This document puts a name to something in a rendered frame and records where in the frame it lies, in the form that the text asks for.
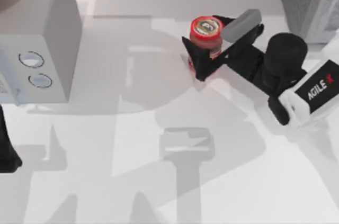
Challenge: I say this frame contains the red jar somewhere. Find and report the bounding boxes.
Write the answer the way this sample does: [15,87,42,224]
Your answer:
[187,15,226,73]

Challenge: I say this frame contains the round microwave knob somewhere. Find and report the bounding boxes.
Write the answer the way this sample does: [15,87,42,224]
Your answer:
[18,50,44,69]
[28,73,53,89]

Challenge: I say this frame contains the pale microwave oven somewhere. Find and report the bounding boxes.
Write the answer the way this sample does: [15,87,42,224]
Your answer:
[0,0,82,106]

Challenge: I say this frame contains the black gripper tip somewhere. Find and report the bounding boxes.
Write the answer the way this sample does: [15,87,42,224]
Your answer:
[0,104,23,174]

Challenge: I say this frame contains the pale grey rounded box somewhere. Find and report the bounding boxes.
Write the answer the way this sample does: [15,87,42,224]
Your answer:
[222,8,263,43]

